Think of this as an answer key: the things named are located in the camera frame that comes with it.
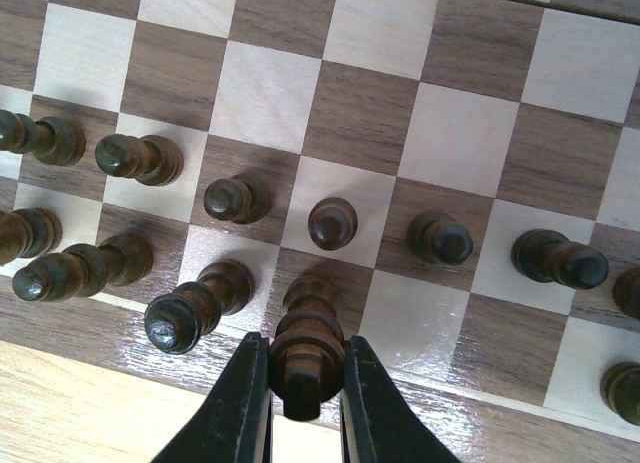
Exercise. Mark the dark knight piece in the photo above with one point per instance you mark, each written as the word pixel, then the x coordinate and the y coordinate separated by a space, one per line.
pixel 29 233

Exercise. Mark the dark king piece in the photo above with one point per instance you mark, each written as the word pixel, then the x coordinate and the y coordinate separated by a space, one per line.
pixel 307 357

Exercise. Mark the dark pawn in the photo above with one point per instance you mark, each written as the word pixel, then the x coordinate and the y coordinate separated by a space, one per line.
pixel 51 140
pixel 242 199
pixel 152 160
pixel 626 292
pixel 436 237
pixel 332 223
pixel 547 256

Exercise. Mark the wooden chess board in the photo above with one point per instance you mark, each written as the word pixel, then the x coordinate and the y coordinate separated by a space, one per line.
pixel 507 115

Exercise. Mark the dark queen piece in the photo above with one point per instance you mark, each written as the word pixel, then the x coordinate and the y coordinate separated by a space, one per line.
pixel 174 322

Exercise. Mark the dark bishop piece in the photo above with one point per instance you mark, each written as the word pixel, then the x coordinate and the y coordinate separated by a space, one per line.
pixel 84 270

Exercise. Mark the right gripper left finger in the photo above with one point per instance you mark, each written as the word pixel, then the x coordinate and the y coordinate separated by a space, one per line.
pixel 234 423

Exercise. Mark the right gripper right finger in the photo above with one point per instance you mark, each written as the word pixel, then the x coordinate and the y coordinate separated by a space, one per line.
pixel 377 425

